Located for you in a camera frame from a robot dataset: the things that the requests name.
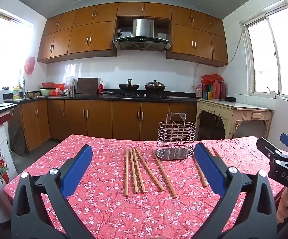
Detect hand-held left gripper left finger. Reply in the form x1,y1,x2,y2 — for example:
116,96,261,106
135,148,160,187
11,144,96,239

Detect black wok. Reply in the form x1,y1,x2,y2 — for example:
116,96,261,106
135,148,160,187
119,79,140,91

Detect dark sack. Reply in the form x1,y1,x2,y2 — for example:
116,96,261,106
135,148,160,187
8,119,26,155

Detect red bag over bottles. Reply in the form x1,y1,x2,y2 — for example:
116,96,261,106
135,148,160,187
201,74,223,85

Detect wooden base cabinets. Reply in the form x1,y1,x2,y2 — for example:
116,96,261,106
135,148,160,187
4,99,198,152

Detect wooden wall cabinets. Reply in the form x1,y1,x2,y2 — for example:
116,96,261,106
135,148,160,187
37,2,228,67

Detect black kitchen countertop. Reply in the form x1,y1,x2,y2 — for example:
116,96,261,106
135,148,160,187
4,90,236,104

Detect dark red jug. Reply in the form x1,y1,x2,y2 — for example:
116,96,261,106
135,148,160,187
219,80,227,100

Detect black gas stove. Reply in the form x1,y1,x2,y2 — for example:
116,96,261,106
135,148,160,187
116,93,168,98

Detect crumpled red plastic bag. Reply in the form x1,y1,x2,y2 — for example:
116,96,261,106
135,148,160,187
50,83,65,96

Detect steel range hood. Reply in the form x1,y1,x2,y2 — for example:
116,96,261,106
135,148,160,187
113,19,172,52

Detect large sliding window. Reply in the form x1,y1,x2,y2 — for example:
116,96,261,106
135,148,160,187
239,0,288,102

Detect cream wooden side table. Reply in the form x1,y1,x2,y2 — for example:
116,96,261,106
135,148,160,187
196,99,274,140

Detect long wall cable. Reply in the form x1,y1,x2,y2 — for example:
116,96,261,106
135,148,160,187
227,32,244,66

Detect red floral tablecloth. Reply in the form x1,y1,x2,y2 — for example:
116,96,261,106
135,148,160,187
3,134,288,239

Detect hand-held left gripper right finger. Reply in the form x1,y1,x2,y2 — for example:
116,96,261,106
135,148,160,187
193,143,277,239

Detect short wall cable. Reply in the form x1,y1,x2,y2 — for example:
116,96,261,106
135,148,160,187
192,63,200,87

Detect wok with metal lid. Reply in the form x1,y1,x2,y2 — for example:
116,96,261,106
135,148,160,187
144,80,166,91

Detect person's right hand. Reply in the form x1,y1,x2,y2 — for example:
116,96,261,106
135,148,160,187
276,187,288,224

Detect red sauce bottle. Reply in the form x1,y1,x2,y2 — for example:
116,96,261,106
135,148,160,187
212,80,220,100

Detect dark wooden cutting board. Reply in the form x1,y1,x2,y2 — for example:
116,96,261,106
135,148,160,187
76,78,99,94

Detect red bag on wall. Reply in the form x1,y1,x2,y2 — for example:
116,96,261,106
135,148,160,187
24,56,35,75

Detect metal wire utensil holder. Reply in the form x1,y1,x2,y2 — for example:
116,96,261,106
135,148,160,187
156,113,197,161

